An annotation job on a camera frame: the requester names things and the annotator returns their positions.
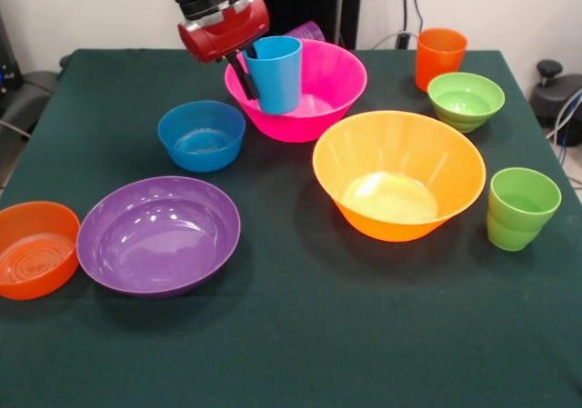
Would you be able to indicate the purple plastic bowl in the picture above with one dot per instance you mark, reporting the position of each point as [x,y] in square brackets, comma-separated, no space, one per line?
[159,253]

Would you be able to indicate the orange plastic cup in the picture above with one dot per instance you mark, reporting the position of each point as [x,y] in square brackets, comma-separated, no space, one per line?
[438,56]

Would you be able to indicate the green plastic bowl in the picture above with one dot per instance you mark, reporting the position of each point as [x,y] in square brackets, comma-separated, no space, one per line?
[466,108]

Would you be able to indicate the purple plastic cup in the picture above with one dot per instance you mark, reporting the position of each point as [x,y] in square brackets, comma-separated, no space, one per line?
[309,31]

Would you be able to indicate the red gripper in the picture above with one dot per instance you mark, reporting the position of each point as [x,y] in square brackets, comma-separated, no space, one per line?
[223,35]

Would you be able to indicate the orange plastic bowl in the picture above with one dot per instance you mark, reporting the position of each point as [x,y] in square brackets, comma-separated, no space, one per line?
[32,267]

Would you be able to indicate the blue plastic bowl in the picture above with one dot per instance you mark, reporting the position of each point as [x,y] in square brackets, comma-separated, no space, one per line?
[202,153]

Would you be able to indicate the green plastic cup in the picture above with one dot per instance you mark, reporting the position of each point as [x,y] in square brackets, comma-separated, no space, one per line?
[518,231]

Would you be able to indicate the pink plastic bowl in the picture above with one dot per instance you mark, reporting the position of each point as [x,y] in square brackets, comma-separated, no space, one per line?
[332,76]

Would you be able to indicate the dark green tablecloth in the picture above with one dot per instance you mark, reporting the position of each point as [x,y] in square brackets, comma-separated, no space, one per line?
[318,335]

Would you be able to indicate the blue plastic cup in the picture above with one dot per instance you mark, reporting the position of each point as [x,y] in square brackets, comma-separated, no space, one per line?
[277,85]

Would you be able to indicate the dark equipment box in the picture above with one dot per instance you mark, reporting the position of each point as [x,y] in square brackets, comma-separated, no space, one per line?
[7,76]

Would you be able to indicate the grey chair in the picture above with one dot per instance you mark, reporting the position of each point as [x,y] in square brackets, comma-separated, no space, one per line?
[27,94]

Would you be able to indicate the yellow plastic bowl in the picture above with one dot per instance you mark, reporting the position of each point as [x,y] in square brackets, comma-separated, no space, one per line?
[450,172]

